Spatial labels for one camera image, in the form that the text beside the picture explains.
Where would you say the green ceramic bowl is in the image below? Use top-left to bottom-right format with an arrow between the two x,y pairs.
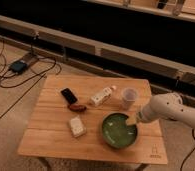
101,113 -> 138,149

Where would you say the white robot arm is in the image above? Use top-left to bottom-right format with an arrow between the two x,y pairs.
126,93 -> 195,129

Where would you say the clear plastic cup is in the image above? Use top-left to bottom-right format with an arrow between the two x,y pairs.
121,88 -> 138,109

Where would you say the white milk carton bottle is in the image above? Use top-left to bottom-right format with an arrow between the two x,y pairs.
90,85 -> 117,106

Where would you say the white sponge block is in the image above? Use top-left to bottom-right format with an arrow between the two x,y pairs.
69,116 -> 86,137

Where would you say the wooden folding table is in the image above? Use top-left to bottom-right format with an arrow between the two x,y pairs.
18,75 -> 168,164

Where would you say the brown oblong snack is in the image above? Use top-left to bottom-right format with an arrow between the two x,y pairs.
68,104 -> 87,112

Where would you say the black smartphone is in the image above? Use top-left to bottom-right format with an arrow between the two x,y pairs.
61,88 -> 77,104

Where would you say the black power adapter box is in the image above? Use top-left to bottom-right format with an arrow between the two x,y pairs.
9,61 -> 27,74

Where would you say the black floor cable right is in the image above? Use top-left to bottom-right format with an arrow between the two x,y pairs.
179,128 -> 195,171

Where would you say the black floor cable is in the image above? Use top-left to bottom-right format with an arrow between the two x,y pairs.
0,39 -> 63,128
179,128 -> 195,171

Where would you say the black floor cable left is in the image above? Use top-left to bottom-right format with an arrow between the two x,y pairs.
0,39 -> 63,128

